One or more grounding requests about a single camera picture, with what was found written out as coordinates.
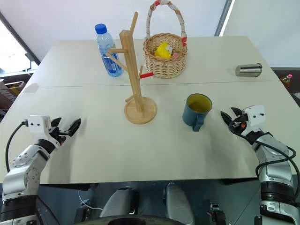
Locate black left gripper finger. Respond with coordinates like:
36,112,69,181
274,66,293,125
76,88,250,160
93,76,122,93
50,117,62,129
66,118,82,137

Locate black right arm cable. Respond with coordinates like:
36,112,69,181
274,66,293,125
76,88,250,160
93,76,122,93
231,127,297,179

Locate yellow toy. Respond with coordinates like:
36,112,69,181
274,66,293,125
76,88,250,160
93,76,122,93
154,42,173,59

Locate brown cardboard box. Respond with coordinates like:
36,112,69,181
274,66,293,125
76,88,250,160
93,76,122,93
0,79,27,111

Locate grey rounded robot leg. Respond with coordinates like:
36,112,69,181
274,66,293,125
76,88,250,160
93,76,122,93
162,182,195,225
99,187,139,219

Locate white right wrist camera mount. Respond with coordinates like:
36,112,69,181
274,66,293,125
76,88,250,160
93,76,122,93
243,104,267,127

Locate black window frame bar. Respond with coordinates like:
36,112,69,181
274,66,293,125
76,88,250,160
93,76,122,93
0,10,42,71

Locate dark round robot waist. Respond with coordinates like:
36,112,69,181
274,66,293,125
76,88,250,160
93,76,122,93
93,214,188,225

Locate wooden mug tree stand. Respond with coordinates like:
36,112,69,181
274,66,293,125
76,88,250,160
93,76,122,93
106,11,158,125

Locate thin white cable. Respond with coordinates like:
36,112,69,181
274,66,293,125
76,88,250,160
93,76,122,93
78,189,104,211

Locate wicker basket with handle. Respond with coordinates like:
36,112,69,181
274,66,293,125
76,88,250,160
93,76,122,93
142,0,189,79

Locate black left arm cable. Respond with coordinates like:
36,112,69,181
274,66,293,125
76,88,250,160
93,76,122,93
5,120,29,173

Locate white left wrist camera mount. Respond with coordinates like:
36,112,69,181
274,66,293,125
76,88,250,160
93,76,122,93
27,115,61,149

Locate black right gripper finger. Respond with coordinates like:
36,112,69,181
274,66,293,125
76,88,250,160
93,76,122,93
220,110,233,129
231,106,244,118

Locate shiny metal cylinder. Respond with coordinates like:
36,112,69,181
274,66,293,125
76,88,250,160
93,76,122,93
235,62,263,77

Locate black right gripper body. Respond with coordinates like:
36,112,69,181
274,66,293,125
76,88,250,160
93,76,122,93
228,113,249,135

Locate pink-capped amber bottle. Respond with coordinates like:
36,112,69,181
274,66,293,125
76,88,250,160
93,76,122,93
279,73,294,89

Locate blue mug with yellow inside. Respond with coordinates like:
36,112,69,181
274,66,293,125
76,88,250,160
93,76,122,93
182,93,213,133

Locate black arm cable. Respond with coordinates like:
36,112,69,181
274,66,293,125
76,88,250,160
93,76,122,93
5,120,29,173
231,127,297,179

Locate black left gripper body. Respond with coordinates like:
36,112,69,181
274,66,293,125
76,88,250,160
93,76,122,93
48,126,71,147

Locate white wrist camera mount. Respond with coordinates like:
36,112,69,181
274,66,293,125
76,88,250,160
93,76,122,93
243,104,267,127
27,115,61,149

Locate clear blue-capped water bottle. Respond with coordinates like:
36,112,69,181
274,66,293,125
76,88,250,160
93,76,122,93
94,23,124,78

